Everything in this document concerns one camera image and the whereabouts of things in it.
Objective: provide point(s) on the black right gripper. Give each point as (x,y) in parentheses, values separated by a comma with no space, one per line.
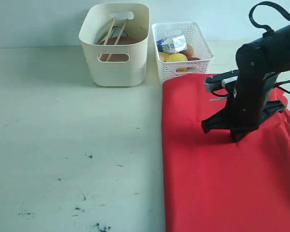
(248,105)

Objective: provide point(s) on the red tablecloth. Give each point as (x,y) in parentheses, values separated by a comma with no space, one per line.
(212,184)

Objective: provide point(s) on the fried chicken nugget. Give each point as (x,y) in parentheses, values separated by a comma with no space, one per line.
(181,70)

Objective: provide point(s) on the red sausage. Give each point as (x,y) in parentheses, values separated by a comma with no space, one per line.
(193,58)

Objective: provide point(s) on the brown egg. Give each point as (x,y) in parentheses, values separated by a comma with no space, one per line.
(189,52)

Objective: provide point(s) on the yellow lemon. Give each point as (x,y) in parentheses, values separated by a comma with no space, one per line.
(177,57)

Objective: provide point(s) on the yellow cheese wedge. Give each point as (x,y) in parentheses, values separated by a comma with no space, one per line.
(163,56)

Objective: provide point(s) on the blue white milk carton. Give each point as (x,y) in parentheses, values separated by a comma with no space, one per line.
(172,44)

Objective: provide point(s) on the brown round plate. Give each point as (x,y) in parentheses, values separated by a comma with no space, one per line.
(113,49)

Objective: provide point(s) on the wooden chopstick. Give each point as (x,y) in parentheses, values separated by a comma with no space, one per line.
(118,38)
(106,38)

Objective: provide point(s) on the stainless steel cup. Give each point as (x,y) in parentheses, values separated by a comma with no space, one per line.
(116,31)

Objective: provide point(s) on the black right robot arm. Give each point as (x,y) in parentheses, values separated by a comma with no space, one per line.
(259,63)

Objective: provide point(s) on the white perforated plastic basket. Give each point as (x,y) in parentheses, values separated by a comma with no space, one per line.
(194,37)

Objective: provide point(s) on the cream plastic bin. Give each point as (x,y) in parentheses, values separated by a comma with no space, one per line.
(94,28)

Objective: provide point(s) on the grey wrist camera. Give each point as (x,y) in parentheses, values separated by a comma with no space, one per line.
(218,81)

